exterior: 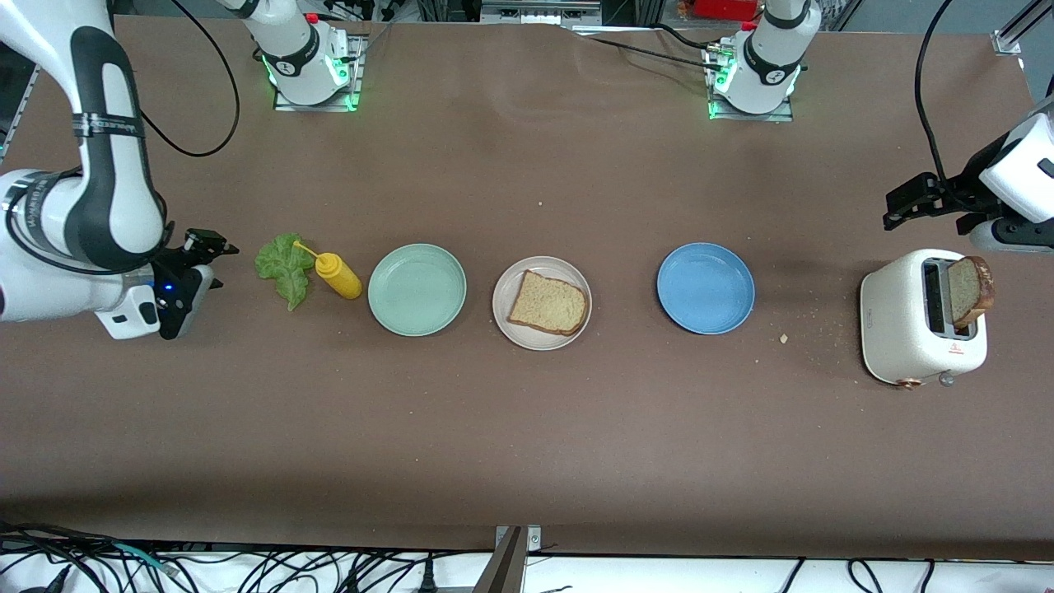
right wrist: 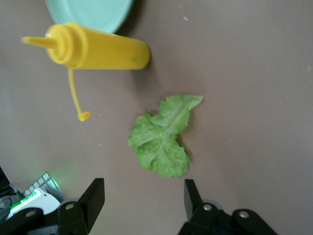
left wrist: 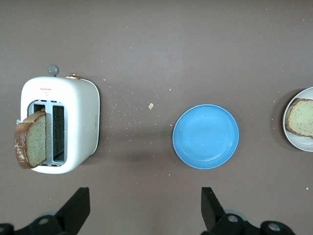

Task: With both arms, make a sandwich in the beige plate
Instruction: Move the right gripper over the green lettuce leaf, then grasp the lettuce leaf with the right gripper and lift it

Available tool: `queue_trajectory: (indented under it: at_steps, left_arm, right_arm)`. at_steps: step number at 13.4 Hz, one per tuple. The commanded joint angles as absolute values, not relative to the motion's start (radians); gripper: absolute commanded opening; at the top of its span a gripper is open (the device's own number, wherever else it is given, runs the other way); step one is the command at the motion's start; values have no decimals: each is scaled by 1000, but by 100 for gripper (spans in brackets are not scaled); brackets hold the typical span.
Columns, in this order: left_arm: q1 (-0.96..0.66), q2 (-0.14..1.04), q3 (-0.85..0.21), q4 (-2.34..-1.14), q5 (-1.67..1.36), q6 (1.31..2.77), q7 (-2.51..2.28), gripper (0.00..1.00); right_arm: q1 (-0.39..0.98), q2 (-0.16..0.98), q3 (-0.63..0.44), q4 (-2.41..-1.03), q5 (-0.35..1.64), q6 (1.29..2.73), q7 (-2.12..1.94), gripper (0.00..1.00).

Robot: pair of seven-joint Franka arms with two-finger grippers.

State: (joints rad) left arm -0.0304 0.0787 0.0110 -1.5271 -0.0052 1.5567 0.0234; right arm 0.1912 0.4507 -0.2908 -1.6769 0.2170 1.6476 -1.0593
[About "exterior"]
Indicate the grey power strip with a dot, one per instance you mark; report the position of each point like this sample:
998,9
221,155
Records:
539,10

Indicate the brown toast bread slice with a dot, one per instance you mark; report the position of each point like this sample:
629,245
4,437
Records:
967,292
547,303

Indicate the cream white two-slot toaster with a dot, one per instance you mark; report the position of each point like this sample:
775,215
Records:
902,329

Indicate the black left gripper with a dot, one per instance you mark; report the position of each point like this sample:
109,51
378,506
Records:
960,195

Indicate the blue round plate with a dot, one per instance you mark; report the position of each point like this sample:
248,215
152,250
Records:
706,288

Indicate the beige round plate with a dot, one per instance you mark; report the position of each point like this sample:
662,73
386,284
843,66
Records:
510,329

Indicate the green lettuce leaf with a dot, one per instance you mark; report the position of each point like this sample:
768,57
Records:
284,268

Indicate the yellow squeeze mustard bottle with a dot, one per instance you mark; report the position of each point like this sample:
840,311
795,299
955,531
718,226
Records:
339,276

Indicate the aluminium table edge bracket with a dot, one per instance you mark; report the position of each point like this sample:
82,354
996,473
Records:
506,568

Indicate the red box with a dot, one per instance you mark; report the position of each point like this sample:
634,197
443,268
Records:
725,8

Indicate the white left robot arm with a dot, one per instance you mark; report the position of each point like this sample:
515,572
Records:
766,66

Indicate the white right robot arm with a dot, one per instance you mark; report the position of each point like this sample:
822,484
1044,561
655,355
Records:
115,206

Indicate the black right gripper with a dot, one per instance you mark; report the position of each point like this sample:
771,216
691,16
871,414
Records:
176,262

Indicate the mint green round plate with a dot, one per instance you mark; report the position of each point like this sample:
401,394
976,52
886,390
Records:
417,290

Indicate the black power plug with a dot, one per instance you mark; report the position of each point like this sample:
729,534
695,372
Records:
427,576

